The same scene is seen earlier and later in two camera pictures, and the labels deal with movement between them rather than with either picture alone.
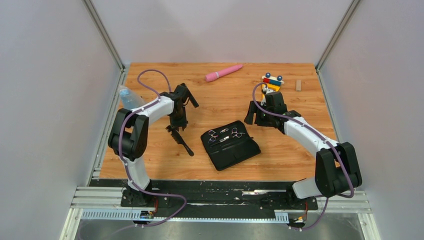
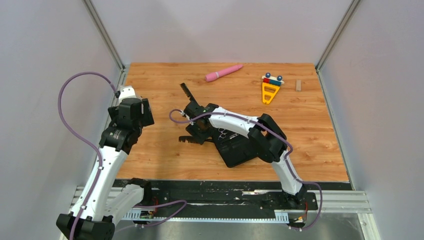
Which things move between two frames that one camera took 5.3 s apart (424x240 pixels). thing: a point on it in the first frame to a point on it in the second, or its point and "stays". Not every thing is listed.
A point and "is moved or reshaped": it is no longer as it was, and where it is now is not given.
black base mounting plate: [183, 198] stays
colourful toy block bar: [269, 79] stays
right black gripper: [254, 109] to [191, 129]
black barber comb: [191, 97] stays
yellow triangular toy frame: [270, 87] stays
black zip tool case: [229, 145] is moved or reshaped
